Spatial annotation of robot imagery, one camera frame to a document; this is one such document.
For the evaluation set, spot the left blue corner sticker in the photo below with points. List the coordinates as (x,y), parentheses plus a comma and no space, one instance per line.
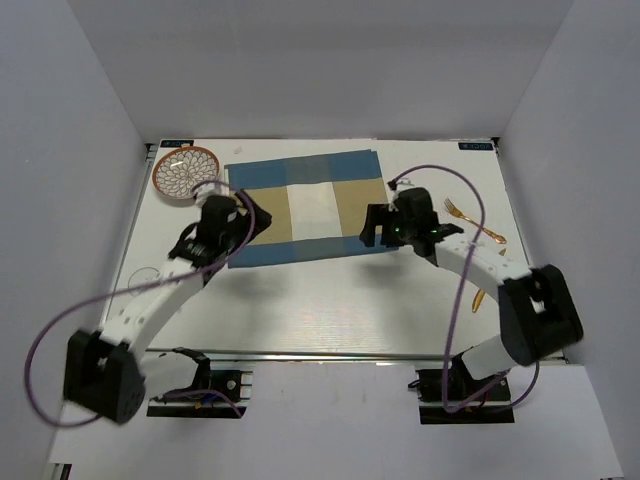
(176,143)

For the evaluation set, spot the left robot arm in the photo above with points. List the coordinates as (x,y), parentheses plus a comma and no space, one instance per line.
(107,371)

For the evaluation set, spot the gold knife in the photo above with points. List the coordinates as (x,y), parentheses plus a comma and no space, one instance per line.
(480,294)

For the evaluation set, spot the aluminium table edge rail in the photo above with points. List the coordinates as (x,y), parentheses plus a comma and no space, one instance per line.
(312,356)

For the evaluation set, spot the gold fork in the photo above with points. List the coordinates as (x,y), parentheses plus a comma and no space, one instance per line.
(454,211)

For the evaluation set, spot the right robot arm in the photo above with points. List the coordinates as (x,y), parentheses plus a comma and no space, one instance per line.
(537,315)

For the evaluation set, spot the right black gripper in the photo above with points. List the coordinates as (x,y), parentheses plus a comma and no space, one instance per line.
(378,215)

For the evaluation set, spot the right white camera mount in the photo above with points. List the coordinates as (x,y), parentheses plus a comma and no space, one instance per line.
(396,187)

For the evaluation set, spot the floral patterned ceramic plate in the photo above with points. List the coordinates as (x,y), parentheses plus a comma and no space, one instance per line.
(176,173)

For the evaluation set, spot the blue beige checked placemat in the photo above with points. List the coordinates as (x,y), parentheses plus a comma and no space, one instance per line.
(318,205)

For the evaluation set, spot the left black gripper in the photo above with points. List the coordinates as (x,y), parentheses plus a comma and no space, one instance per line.
(245,220)

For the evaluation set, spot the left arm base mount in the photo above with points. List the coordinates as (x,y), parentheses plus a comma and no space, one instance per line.
(187,384)

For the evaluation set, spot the blue corner sticker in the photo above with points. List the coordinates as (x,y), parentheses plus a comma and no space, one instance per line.
(476,146)
(176,143)

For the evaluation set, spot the right blue corner sticker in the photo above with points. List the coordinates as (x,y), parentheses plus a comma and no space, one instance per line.
(476,146)

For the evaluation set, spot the clear drinking glass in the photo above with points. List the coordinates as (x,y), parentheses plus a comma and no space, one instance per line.
(141,276)

